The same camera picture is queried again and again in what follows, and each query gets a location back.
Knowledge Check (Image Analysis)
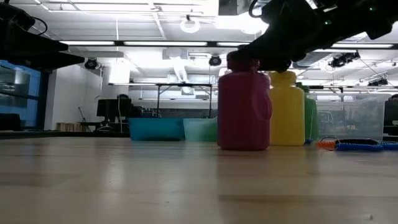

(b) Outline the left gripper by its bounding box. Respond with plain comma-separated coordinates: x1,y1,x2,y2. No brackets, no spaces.
0,30,85,71

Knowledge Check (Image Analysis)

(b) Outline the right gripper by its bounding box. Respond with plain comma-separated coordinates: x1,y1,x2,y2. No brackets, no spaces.
239,0,340,73

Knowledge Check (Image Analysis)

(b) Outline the magenta sports bottle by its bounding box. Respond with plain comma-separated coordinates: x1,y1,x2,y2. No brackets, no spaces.
216,51,273,152

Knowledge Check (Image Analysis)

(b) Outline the yellow sports bottle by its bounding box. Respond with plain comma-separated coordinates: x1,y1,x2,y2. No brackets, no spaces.
269,70,306,147

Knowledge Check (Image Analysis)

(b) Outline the green sports bottle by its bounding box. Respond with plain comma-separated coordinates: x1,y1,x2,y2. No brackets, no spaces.
295,82,320,144

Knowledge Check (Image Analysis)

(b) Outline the black coil hair band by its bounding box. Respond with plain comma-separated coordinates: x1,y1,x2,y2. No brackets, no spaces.
335,138,379,146

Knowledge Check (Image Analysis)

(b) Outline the long ceiling light strip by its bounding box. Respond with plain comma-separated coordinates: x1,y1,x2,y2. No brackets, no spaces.
123,40,208,47
58,40,116,47

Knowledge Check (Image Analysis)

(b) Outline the blue glass window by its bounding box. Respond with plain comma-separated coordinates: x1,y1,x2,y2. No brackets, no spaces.
0,59,42,124

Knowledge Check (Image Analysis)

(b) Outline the stack of wooden blocks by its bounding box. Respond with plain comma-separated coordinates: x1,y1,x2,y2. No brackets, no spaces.
55,121,87,133

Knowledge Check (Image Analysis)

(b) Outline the black computer monitor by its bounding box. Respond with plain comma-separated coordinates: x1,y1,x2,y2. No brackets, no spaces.
384,94,398,126
96,98,132,125

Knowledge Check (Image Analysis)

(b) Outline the teal plastic bin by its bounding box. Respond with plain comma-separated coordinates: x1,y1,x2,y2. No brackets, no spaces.
182,117,219,142

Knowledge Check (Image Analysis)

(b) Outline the clear plastic bin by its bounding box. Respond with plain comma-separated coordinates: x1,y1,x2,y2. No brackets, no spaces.
315,93,393,142

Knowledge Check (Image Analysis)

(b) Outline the blue plastic bin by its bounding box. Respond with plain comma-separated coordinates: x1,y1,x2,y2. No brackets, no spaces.
128,117,187,142

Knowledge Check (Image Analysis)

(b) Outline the black ceiling camera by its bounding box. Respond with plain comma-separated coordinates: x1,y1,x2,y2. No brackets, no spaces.
208,54,223,67
367,77,389,88
83,57,100,70
328,51,361,69

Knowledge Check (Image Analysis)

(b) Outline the white ring ceiling fixture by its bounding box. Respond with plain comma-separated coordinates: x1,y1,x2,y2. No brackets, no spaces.
179,17,201,34

